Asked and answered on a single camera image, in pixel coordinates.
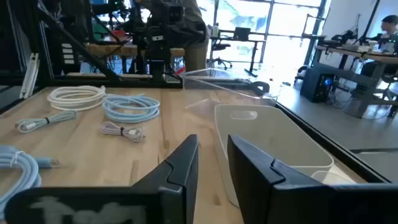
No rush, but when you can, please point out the white cable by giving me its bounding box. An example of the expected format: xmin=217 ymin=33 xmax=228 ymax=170
xmin=46 ymin=85 xmax=107 ymax=112

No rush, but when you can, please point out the black panel with white labels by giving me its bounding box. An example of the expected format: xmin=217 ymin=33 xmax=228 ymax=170
xmin=60 ymin=42 xmax=76 ymax=66

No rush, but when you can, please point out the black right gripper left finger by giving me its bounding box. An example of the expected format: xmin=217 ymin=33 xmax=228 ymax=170
xmin=4 ymin=134 xmax=200 ymax=224

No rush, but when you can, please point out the lilac small cable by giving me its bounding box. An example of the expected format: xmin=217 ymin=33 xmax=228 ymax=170
xmin=99 ymin=121 xmax=147 ymax=143

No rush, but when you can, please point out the light blue cable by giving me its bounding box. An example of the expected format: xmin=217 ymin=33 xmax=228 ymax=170
xmin=0 ymin=144 xmax=62 ymax=218
xmin=101 ymin=94 xmax=161 ymax=124

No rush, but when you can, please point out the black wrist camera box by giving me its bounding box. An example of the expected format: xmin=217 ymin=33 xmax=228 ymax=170
xmin=161 ymin=1 xmax=186 ymax=26

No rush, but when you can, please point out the wooden workbench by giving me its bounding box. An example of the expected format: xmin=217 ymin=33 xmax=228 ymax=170
xmin=83 ymin=43 xmax=186 ymax=58

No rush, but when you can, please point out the wooden desk with grey legs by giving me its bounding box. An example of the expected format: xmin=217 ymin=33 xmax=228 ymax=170
xmin=312 ymin=45 xmax=398 ymax=119

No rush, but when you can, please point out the person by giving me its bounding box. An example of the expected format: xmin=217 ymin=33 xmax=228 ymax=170
xmin=183 ymin=0 xmax=211 ymax=72
xmin=362 ymin=14 xmax=398 ymax=78

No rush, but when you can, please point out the white plastic bin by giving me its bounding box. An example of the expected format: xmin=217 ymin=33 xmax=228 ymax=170
xmin=213 ymin=104 xmax=335 ymax=208

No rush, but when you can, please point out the black office chair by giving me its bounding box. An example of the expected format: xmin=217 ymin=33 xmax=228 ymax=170
xmin=210 ymin=42 xmax=233 ymax=71

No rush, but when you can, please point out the white aluminium extrusion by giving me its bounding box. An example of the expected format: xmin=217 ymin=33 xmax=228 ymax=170
xmin=19 ymin=52 xmax=40 ymax=100

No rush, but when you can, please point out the black bracket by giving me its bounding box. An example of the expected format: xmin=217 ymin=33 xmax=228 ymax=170
xmin=248 ymin=80 xmax=271 ymax=96

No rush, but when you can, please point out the clear plastic container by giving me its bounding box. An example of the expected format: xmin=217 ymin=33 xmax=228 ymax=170
xmin=310 ymin=170 xmax=358 ymax=185

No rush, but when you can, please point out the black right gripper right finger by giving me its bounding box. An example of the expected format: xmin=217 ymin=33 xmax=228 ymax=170
xmin=228 ymin=134 xmax=398 ymax=224

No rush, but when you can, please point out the black computer tower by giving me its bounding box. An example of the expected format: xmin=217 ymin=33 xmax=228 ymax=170
xmin=300 ymin=67 xmax=336 ymax=103

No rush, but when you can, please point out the clear plastic bin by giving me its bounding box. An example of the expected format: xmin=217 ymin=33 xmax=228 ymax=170
xmin=179 ymin=67 xmax=282 ymax=125

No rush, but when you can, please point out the black rig frame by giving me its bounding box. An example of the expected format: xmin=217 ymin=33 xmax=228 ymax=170
xmin=0 ymin=0 xmax=184 ymax=90

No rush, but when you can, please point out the black standing desk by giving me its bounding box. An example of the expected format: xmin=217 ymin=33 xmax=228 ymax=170
xmin=210 ymin=29 xmax=267 ymax=78

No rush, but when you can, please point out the black monitor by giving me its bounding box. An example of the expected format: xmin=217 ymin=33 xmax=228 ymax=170
xmin=233 ymin=27 xmax=251 ymax=41

